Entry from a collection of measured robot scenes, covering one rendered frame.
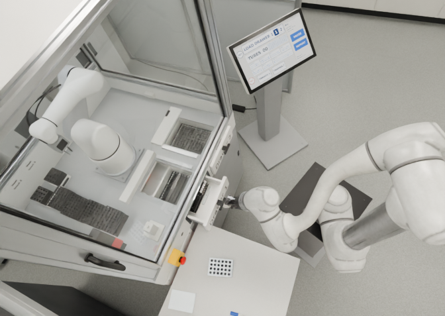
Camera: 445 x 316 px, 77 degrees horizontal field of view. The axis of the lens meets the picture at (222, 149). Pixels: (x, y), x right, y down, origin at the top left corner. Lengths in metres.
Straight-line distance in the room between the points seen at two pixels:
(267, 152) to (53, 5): 2.09
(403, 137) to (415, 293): 1.74
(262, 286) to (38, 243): 1.09
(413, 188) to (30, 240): 0.91
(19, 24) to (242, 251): 1.31
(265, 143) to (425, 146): 1.87
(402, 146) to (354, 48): 2.71
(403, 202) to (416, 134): 0.19
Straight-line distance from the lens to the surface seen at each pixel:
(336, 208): 1.37
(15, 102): 0.63
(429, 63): 3.59
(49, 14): 0.82
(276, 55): 1.84
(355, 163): 0.96
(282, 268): 1.57
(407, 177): 0.87
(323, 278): 2.36
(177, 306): 1.61
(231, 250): 1.59
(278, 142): 2.63
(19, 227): 0.74
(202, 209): 1.59
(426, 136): 0.91
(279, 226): 1.15
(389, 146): 0.92
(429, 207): 0.84
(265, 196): 1.10
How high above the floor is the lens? 2.32
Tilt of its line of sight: 60 degrees down
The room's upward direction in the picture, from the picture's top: 17 degrees counter-clockwise
